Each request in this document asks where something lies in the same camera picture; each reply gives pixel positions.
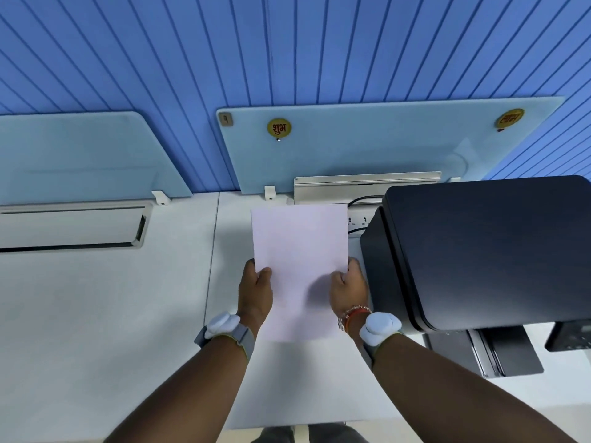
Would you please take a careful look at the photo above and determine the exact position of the white cable tray lid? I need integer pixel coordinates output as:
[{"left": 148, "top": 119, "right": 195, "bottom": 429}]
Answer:
[{"left": 294, "top": 171, "right": 442, "bottom": 206}]

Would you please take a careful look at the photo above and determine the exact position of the orange beaded bracelet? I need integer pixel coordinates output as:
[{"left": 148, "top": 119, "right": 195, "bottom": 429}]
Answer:
[{"left": 337, "top": 305, "right": 373, "bottom": 333}]

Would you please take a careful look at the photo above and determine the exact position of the black printer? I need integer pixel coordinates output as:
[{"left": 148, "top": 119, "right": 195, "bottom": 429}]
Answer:
[{"left": 359, "top": 175, "right": 591, "bottom": 378}]

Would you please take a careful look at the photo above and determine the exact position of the person's left hand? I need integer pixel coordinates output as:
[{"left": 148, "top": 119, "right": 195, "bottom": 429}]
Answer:
[{"left": 237, "top": 258, "right": 274, "bottom": 325}]

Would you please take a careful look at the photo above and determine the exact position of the large light blue glass divider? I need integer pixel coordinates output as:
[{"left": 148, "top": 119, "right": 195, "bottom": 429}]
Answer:
[{"left": 215, "top": 97, "right": 566, "bottom": 195}]

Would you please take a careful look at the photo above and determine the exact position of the person's left forearm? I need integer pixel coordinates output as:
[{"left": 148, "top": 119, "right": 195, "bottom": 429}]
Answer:
[{"left": 104, "top": 310, "right": 267, "bottom": 443}]

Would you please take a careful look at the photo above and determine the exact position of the white desk cable slot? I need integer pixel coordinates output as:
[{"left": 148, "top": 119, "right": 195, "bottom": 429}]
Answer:
[{"left": 0, "top": 201, "right": 154, "bottom": 253}]

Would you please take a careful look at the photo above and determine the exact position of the black cable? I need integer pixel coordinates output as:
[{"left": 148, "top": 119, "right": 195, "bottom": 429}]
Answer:
[{"left": 347, "top": 194, "right": 384, "bottom": 209}]

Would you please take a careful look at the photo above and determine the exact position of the small light blue glass divider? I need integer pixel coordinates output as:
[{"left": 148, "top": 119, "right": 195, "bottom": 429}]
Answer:
[{"left": 0, "top": 111, "right": 194, "bottom": 206}]

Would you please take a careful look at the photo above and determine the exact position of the white paper sheet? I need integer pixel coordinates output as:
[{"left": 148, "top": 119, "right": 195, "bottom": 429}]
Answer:
[{"left": 250, "top": 204, "right": 350, "bottom": 344}]

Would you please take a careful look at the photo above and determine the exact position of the person's right forearm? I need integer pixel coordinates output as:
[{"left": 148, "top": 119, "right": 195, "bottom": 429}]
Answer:
[{"left": 340, "top": 305, "right": 579, "bottom": 443}]

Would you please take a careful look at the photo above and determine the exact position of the person's right hand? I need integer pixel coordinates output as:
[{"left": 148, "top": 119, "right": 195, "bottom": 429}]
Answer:
[{"left": 328, "top": 257, "right": 371, "bottom": 318}]

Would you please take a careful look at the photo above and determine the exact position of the round yellow sticker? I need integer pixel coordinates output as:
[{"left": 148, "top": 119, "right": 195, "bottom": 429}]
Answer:
[
  {"left": 266, "top": 117, "right": 292, "bottom": 142},
  {"left": 496, "top": 108, "right": 525, "bottom": 133}
]

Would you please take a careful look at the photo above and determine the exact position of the white power socket strip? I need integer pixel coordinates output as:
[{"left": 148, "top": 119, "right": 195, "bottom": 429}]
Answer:
[{"left": 347, "top": 204, "right": 383, "bottom": 235}]

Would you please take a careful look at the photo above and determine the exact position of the white wrist tracker grey strap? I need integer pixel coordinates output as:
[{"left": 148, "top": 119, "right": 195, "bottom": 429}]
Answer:
[
  {"left": 358, "top": 312, "right": 404, "bottom": 368},
  {"left": 194, "top": 312, "right": 256, "bottom": 361}
]

